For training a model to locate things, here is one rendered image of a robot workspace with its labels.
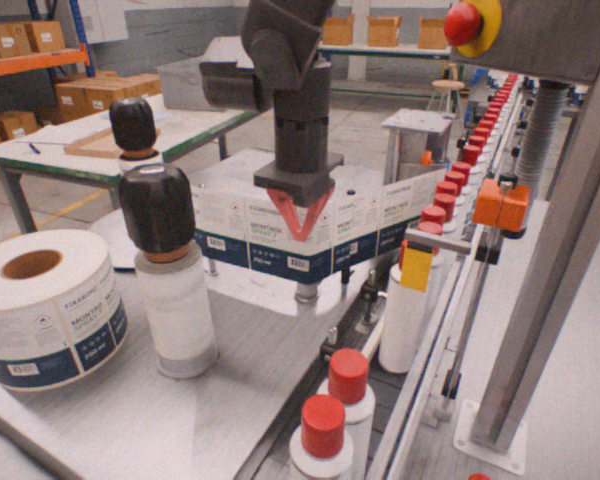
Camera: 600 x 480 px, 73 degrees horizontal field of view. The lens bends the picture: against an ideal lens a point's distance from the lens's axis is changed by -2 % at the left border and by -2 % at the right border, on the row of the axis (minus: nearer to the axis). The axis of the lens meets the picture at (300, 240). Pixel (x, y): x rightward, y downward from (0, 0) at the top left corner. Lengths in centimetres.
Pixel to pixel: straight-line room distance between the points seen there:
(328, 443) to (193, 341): 31
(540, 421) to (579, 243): 34
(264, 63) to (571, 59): 25
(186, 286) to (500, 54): 42
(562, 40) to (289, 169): 26
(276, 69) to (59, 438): 50
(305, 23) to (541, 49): 21
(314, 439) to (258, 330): 38
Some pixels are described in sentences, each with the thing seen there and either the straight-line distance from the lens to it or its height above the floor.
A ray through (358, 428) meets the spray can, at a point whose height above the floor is 103.
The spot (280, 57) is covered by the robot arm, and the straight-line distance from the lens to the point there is 35.
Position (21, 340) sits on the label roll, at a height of 97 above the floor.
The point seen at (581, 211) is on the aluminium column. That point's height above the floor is 118.
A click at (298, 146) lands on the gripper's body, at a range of 42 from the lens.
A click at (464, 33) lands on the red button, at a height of 132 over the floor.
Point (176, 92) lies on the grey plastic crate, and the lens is 248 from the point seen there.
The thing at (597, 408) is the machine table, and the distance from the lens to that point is 78.
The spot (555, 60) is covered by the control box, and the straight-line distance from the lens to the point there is 43.
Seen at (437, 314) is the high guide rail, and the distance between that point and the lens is 62.
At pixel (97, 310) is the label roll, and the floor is 97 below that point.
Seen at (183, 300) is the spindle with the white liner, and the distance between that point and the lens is 54.
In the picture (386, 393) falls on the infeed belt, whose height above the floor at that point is 88.
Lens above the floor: 135
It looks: 31 degrees down
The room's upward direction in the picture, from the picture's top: straight up
